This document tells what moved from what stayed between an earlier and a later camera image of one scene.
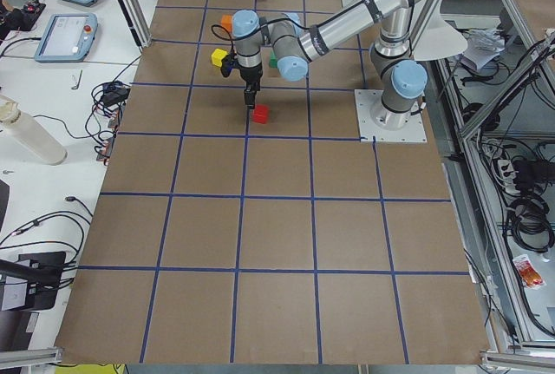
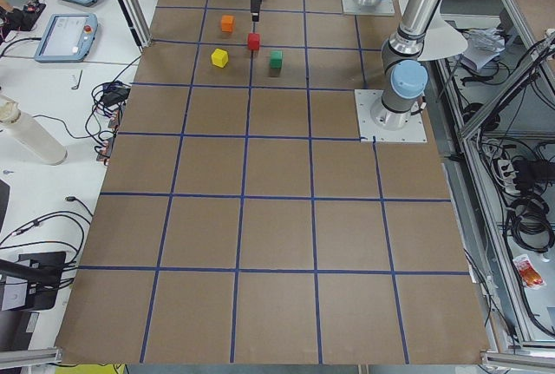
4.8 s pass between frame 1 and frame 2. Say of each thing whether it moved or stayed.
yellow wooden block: stayed
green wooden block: stayed
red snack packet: stayed
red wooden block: moved
